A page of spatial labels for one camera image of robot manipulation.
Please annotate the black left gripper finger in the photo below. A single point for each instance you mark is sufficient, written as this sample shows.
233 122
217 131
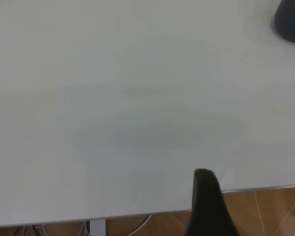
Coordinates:
209 209

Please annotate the white table leg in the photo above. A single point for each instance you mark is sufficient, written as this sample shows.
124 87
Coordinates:
97 227

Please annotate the dark blue-grey ceramic mug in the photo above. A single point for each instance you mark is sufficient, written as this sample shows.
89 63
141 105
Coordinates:
291 22

